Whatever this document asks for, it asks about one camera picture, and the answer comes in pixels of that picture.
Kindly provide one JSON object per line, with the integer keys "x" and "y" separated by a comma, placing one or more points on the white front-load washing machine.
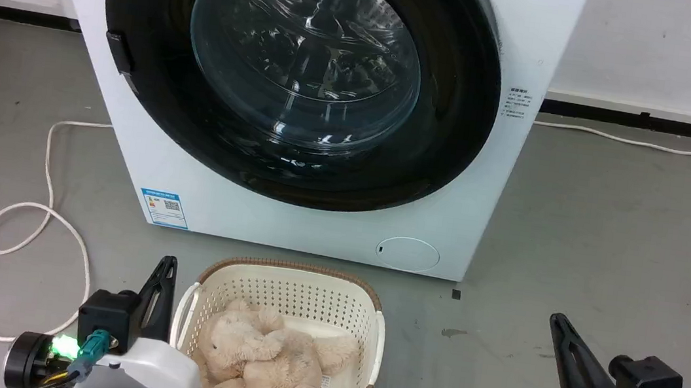
{"x": 289, "y": 226}

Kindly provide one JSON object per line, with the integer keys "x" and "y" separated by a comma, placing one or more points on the round white filter cover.
{"x": 407, "y": 254}

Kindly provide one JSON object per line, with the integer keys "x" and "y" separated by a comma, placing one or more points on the small white text label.
{"x": 518, "y": 104}

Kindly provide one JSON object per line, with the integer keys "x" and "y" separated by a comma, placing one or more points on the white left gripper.
{"x": 152, "y": 371}

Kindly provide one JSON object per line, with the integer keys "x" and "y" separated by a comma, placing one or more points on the beige plush teddy bear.
{"x": 272, "y": 360}

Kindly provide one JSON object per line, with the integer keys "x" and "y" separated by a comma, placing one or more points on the blue energy label sticker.
{"x": 164, "y": 208}

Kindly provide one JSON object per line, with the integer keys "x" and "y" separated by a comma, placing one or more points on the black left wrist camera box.
{"x": 106, "y": 316}

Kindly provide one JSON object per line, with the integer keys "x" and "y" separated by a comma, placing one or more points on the white plastic laundry basket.
{"x": 290, "y": 293}

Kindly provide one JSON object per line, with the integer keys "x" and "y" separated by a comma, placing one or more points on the round black glass washer door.
{"x": 444, "y": 140}

